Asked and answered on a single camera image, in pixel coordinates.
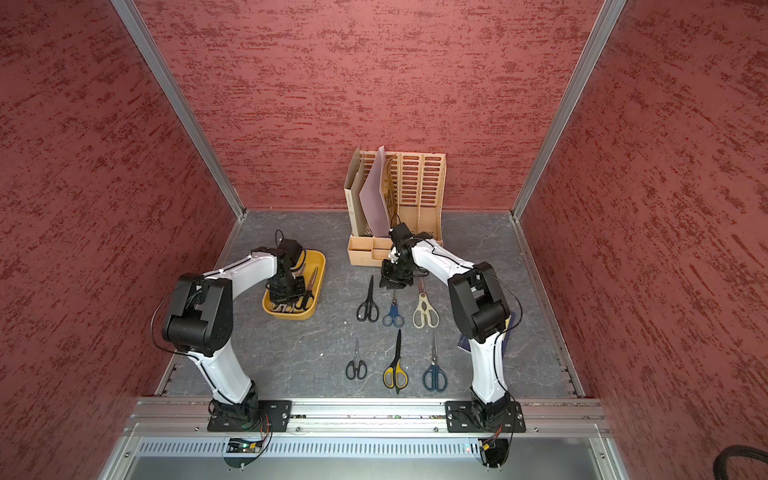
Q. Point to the aluminium right corner post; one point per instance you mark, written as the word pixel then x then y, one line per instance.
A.
pixel 605 22

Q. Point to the pink handled scissors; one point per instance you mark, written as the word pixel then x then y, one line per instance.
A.
pixel 283 308

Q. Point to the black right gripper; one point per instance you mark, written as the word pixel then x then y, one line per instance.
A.
pixel 389 277

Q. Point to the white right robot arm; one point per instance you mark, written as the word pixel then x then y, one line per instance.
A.
pixel 480 311

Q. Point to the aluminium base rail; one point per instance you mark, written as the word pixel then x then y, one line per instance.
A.
pixel 369 438

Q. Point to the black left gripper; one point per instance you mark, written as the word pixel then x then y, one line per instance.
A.
pixel 300 291

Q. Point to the dark blue handled scissors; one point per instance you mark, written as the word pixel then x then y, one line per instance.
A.
pixel 434 378

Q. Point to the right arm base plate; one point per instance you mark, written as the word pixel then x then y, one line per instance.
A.
pixel 475 417

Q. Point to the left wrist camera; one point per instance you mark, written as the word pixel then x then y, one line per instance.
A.
pixel 291 255

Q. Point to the aluminium left corner post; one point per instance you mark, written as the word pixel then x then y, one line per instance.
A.
pixel 140 34

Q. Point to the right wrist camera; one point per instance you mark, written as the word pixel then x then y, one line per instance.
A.
pixel 401 237

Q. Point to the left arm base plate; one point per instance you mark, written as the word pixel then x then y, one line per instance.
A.
pixel 245 418

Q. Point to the aluminium corner post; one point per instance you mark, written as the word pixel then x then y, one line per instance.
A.
pixel 605 22
pixel 140 34

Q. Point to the yellow black handled scissors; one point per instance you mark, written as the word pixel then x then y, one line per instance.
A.
pixel 394 376

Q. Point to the cream handled kitchen scissors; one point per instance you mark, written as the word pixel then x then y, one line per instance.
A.
pixel 424 314

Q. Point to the lilac folder in organizer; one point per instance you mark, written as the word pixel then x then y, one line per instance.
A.
pixel 372 200

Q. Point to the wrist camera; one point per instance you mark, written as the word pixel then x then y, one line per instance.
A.
pixel 401 237
pixel 291 255

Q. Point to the small grey handled scissors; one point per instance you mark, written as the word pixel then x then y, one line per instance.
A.
pixel 356 368

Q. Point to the beige plastic file organizer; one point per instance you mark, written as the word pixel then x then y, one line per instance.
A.
pixel 411 190

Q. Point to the dark blue book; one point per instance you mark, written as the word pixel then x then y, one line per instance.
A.
pixel 464 344

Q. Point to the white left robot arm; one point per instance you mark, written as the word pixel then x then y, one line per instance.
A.
pixel 200 320

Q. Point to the yellow plastic storage tray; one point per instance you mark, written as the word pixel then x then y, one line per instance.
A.
pixel 314 258

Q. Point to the blue handled small scissors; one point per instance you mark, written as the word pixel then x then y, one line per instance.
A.
pixel 393 318

